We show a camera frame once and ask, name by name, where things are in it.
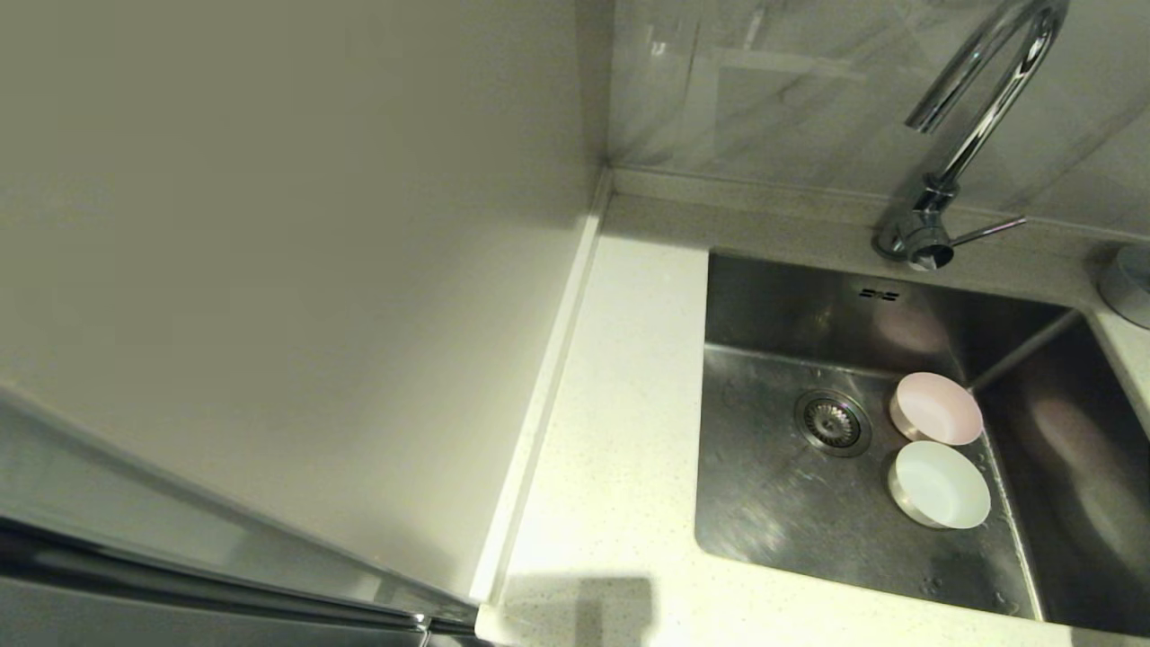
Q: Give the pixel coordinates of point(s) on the pink bowl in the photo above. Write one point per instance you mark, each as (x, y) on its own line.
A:
(939, 409)

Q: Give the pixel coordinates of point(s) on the white bowl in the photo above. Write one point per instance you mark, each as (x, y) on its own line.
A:
(942, 485)

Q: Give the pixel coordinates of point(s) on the metal sink drain strainer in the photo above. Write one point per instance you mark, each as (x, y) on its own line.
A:
(832, 422)

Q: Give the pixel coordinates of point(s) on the stainless steel sink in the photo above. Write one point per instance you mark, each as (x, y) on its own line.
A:
(791, 521)

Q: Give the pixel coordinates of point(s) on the chrome gooseneck faucet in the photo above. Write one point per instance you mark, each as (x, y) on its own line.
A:
(925, 235)

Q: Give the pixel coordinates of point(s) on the stainless steel refrigerator door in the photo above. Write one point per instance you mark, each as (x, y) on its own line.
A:
(90, 575)

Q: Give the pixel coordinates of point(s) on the light blue bowl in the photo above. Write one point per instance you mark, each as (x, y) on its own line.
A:
(1130, 283)

